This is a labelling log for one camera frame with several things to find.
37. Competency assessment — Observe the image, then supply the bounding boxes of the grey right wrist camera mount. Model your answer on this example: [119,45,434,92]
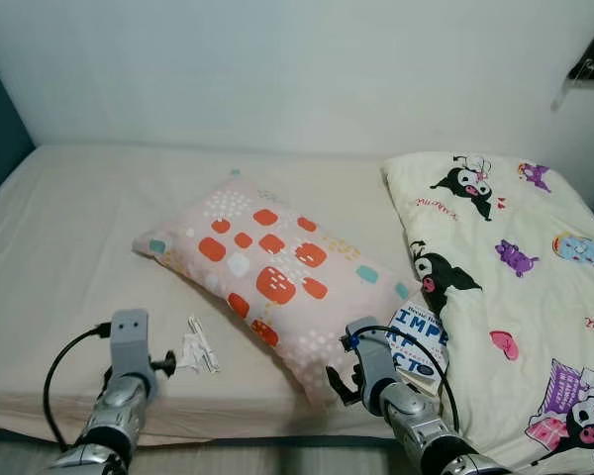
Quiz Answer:
[346,316,398,389]

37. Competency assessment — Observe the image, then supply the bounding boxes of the cream cartoon print blanket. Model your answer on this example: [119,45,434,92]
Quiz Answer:
[381,150,594,474]

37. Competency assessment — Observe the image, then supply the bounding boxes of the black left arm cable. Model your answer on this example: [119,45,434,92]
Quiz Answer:
[42,321,116,452]

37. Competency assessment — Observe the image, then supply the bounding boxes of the beige sheeted mattress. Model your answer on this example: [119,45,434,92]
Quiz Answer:
[0,143,594,446]

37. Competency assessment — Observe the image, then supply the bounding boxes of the pink pillow with orange patches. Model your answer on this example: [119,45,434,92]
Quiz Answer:
[132,173,417,407]

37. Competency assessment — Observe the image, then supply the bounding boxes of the white tissue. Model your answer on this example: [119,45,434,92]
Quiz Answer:
[176,316,222,376]

